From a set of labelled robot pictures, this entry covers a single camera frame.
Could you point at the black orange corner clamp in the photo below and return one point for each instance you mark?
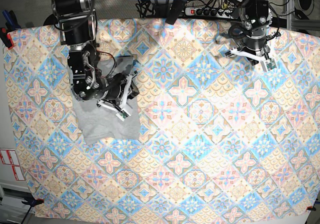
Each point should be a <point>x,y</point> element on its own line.
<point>32,202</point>

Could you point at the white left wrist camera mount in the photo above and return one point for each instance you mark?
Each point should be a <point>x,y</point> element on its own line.
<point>266,60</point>

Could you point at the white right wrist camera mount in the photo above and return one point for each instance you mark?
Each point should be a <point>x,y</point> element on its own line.
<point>122,112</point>

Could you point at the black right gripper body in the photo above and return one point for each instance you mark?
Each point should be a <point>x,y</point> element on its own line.
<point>116,89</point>

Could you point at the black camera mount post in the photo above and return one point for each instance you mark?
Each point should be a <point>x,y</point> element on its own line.
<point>176,8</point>

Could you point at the white power strip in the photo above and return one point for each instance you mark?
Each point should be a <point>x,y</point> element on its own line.
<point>208,12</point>

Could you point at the patterned tablecloth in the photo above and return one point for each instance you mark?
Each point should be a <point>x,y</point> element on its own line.
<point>220,141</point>

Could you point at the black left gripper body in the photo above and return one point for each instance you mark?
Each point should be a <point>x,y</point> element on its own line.
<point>254,44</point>

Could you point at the red white label stickers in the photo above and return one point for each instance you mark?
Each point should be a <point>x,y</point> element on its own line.
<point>9,160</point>

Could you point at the black orange table clamp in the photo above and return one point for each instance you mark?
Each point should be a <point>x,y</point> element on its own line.
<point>5,31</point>

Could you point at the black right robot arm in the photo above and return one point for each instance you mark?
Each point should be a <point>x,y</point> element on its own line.
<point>77,25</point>

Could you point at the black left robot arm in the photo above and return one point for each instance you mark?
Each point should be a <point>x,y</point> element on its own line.
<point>251,33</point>

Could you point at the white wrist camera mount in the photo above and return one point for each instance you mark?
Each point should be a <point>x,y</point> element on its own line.
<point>122,112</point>
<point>266,60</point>

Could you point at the grey T-shirt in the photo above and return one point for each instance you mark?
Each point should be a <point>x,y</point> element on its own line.
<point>98,122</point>

